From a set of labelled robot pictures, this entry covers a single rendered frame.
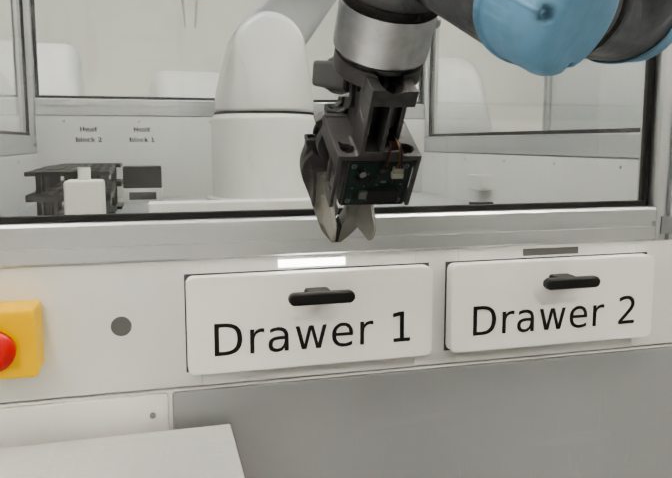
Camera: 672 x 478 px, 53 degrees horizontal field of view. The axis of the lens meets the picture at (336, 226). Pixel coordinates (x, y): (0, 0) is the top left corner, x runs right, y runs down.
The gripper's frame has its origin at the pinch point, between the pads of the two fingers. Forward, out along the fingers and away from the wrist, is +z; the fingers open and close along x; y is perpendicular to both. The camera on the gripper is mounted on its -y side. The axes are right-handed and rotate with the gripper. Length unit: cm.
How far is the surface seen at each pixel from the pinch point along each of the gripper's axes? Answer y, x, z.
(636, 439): 10, 46, 33
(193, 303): -2.4, -13.7, 12.9
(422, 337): 1.0, 13.3, 17.7
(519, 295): -1.5, 26.2, 14.1
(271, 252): -6.5, -4.7, 9.7
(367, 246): -6.6, 6.8, 9.5
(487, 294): -1.7, 21.8, 13.8
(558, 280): 0.0, 29.3, 10.0
